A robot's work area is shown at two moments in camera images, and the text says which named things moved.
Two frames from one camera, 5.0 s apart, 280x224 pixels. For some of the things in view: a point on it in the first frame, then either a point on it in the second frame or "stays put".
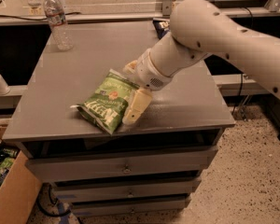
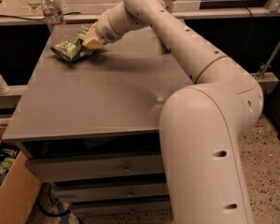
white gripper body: x=147 y=71 → x=105 y=32
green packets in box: x=5 y=165 stays put
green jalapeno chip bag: x=107 y=107 → x=73 y=49
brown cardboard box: x=14 y=203 stays put
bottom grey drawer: x=131 y=208 stays put
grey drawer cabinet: x=148 y=167 stays put
